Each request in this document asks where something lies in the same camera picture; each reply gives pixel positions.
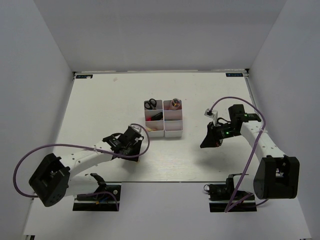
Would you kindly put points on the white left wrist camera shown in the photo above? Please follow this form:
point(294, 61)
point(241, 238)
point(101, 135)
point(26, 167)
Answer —
point(136, 128)

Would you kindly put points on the white left organizer box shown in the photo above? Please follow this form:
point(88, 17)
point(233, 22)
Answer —
point(159, 125)

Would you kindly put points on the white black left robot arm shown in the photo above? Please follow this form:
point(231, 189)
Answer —
point(57, 177)

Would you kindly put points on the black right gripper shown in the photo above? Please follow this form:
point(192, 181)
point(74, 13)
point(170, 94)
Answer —
point(213, 139)

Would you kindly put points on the marker tube with pink cap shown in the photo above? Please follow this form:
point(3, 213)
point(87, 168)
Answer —
point(174, 104)

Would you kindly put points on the black handled scissors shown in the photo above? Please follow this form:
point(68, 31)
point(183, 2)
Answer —
point(150, 104)

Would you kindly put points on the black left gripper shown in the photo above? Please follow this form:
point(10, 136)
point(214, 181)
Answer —
point(137, 147)

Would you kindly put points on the black green highlighter marker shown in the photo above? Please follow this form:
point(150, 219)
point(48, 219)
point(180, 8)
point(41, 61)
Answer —
point(157, 117)

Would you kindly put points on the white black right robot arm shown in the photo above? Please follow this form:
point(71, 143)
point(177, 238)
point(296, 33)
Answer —
point(277, 175)

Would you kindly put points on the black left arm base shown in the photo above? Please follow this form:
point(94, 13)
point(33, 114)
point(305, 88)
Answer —
point(109, 201)

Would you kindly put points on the black pink highlighter marker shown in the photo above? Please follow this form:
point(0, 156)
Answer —
point(149, 118)

